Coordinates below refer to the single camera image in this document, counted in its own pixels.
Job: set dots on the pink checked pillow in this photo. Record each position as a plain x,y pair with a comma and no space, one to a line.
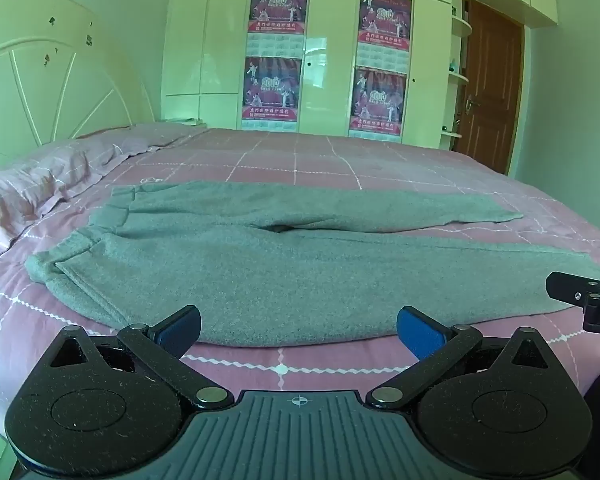
55,170

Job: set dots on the red wall poster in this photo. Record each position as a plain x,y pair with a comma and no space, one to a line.
272,90
279,7
385,20
378,102

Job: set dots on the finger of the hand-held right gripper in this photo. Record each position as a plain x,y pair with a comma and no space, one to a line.
570,286

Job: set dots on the white corner shelf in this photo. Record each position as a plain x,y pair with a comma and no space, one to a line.
459,77

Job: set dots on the stack of papers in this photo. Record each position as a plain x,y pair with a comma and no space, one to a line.
185,122

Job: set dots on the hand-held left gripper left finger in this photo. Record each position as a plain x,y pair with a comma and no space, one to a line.
181,329

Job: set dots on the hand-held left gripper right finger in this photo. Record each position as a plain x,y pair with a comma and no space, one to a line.
419,330

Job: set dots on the brown wooden door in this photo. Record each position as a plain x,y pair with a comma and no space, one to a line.
490,90

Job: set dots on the pink checked bed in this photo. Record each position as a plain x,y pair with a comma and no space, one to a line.
405,170

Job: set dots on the grey pants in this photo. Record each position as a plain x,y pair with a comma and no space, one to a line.
280,280

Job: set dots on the white glossy wardrobe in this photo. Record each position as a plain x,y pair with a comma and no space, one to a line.
325,60

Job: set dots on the white arched headboard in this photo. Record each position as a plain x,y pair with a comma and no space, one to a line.
45,75

